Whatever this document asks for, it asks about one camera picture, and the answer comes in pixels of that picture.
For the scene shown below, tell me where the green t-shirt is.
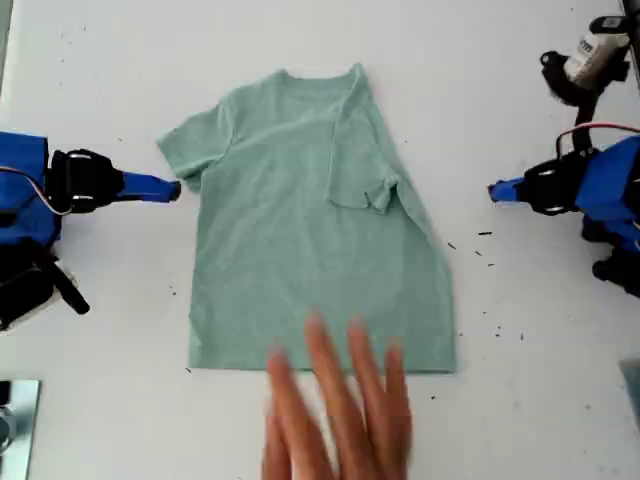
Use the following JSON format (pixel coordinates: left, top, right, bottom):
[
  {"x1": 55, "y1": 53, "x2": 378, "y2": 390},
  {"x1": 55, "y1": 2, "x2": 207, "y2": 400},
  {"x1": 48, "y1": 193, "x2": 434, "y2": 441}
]
[{"x1": 157, "y1": 62, "x2": 459, "y2": 375}]

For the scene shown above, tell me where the person's hand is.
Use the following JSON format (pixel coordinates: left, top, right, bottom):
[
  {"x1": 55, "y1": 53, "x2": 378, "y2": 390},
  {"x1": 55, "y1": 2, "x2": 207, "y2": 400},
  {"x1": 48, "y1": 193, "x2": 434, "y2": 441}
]
[{"x1": 262, "y1": 307, "x2": 414, "y2": 480}]

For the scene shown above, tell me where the red white gripper wire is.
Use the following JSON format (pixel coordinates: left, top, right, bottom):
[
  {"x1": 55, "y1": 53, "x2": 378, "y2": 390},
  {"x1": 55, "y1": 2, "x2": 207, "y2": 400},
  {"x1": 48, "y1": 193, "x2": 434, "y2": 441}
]
[
  {"x1": 0, "y1": 167, "x2": 72, "y2": 217},
  {"x1": 556, "y1": 122, "x2": 640, "y2": 157}
]

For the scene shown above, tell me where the black camera stalk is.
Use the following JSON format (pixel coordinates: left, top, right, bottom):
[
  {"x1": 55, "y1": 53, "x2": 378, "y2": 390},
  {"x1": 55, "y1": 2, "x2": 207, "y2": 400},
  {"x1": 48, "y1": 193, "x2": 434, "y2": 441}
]
[{"x1": 572, "y1": 84, "x2": 609, "y2": 151}]

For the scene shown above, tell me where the black camera cable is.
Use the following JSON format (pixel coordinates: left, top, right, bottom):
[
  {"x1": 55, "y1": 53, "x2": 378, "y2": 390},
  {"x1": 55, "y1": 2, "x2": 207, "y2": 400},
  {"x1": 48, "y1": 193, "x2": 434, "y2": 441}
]
[
  {"x1": 49, "y1": 257, "x2": 92, "y2": 317},
  {"x1": 591, "y1": 16, "x2": 632, "y2": 32}
]

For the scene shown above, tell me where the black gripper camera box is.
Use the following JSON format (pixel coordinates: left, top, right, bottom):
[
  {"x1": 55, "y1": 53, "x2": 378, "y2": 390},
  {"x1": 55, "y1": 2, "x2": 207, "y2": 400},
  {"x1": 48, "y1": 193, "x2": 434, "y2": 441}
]
[
  {"x1": 0, "y1": 257, "x2": 57, "y2": 332},
  {"x1": 539, "y1": 24, "x2": 631, "y2": 109}
]

